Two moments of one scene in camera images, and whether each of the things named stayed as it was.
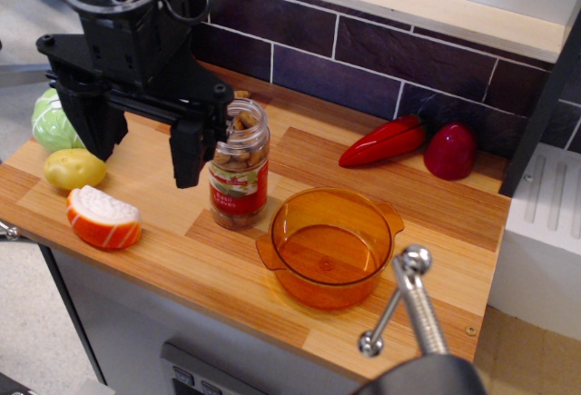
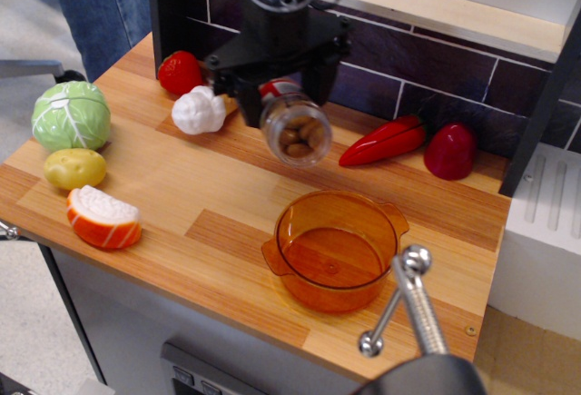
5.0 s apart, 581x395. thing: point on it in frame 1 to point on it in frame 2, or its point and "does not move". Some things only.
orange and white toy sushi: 101,220 does not move
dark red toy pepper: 451,152 does not move
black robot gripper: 135,49 to 282,34
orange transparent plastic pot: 328,247 does not move
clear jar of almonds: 240,172 to 297,130
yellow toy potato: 73,168 does not move
